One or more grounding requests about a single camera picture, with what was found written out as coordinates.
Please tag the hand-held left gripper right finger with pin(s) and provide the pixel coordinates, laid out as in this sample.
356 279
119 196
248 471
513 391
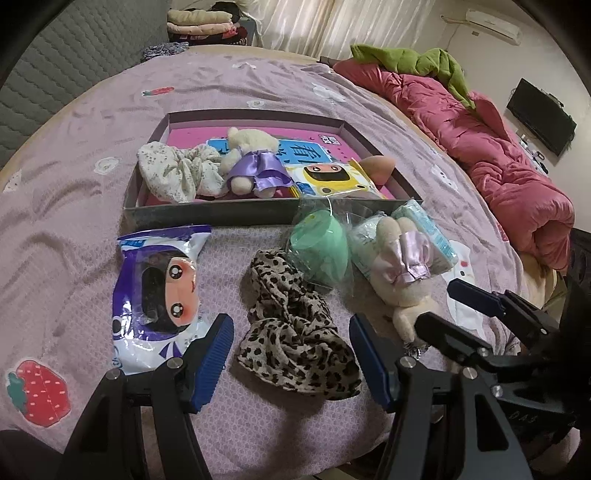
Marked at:
369 364

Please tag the mint green puff in bag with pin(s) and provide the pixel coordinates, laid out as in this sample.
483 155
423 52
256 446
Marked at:
318 249

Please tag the tan makeup sponge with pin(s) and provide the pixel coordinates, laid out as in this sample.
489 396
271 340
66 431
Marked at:
381 166

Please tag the plush doll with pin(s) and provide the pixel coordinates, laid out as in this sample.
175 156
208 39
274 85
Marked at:
254 170
401 258

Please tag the white air conditioner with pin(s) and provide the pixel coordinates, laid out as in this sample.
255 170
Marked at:
494 25

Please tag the grey quilted headboard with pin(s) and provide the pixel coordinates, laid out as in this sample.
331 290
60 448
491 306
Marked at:
46 78

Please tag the cluttered wall shelf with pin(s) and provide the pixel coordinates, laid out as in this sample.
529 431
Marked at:
535 154

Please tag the stack of folded clothes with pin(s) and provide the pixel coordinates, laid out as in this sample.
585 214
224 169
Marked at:
198 18

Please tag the blue cartoon wet wipes packet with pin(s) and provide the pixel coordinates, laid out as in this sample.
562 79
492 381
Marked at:
152 332

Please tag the pink comforter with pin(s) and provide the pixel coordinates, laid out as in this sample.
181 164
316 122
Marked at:
508 184

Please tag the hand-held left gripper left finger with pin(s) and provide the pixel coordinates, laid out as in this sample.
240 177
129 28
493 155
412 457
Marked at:
212 364

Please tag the green blanket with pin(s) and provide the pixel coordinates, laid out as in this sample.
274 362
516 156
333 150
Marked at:
438 64

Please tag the yellow cartoon wet wipes packet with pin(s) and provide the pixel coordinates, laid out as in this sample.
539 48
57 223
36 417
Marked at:
332 177

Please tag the black wall television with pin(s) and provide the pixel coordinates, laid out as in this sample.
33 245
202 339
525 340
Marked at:
540 115

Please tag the dark blue patterned cloth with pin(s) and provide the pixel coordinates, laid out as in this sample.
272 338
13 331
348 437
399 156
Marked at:
161 50

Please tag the cream curtain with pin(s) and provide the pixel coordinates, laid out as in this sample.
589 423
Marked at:
346 23

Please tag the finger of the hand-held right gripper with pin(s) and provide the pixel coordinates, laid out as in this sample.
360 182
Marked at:
475 297
443 332

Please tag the clear packet of pale pads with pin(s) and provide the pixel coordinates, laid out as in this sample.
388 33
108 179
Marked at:
364 244

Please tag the leopard print scarf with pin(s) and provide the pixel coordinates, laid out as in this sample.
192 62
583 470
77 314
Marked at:
286 341

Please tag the white floral scrunchie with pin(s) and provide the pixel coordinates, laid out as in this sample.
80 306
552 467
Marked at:
171 175

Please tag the shallow grey cardboard box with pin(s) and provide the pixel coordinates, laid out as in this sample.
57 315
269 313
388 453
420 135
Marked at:
207 216

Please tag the black garment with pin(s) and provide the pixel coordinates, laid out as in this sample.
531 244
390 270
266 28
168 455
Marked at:
226 5

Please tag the teal tissue packet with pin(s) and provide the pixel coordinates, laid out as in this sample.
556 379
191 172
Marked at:
425 226

